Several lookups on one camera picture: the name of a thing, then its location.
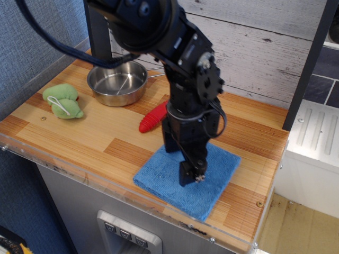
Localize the black braided cable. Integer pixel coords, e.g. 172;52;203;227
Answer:
14;0;141;69

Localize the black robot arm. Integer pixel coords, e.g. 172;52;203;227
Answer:
88;1;226;186

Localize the clear acrylic table edge guard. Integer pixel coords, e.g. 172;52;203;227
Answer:
1;126;289;253

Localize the green plush toy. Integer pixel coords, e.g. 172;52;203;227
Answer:
42;84;84;119

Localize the dark vertical post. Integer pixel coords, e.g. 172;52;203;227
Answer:
84;1;112;60
282;0;338;131

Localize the stainless steel pot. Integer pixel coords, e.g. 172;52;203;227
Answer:
87;61;152;107

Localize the silver control panel with buttons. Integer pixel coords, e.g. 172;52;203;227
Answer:
97;210;163;253

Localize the dark right vertical post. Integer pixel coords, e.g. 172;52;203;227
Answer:
282;0;338;131

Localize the dark left vertical post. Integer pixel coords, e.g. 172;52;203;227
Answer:
84;1;112;60

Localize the blue cloth napkin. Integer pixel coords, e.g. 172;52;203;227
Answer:
133;143;241;221

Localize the red handled metal spoon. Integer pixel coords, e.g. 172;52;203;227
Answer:
139;101;168;133

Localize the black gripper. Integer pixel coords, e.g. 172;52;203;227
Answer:
162;105;220;187

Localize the yellow object at corner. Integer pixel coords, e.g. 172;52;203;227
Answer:
1;235;33;254

